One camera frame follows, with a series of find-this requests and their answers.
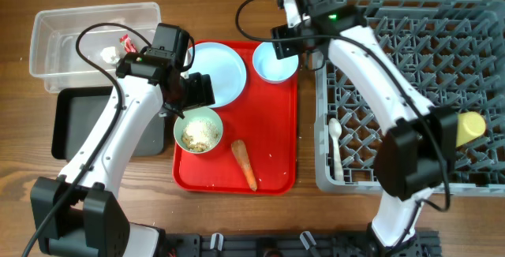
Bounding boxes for red snack wrapper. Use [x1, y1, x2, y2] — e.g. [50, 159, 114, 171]
[119, 34, 138, 53]

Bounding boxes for white tissue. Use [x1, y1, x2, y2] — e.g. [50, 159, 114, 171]
[100, 47, 121, 65]

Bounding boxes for light blue bowl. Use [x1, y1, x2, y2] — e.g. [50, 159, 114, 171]
[252, 43, 299, 84]

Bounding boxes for white plastic spoon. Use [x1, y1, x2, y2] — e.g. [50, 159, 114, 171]
[328, 118, 344, 181]

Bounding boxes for yellow plastic cup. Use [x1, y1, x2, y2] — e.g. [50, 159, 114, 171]
[456, 111, 486, 147]

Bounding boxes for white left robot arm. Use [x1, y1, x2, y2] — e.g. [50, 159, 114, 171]
[23, 23, 215, 256]

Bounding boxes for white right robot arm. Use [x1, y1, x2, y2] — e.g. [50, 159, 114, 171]
[271, 0, 458, 256]

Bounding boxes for clear plastic waste bin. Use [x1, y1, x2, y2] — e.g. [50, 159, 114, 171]
[29, 2, 161, 93]

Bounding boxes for grey plastic dishwasher rack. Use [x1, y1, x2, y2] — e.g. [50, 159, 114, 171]
[313, 0, 504, 197]

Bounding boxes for light blue plate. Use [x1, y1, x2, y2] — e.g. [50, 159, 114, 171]
[188, 42, 247, 108]

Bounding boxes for green bowl with food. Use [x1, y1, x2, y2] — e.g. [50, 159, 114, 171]
[173, 107, 223, 155]

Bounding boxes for black rectangular tray bin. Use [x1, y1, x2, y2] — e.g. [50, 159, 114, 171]
[51, 87, 165, 162]

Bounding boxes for red plastic serving tray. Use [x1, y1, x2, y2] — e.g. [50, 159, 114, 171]
[172, 40, 297, 196]

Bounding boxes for orange carrot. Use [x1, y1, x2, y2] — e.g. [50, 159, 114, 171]
[231, 140, 257, 192]

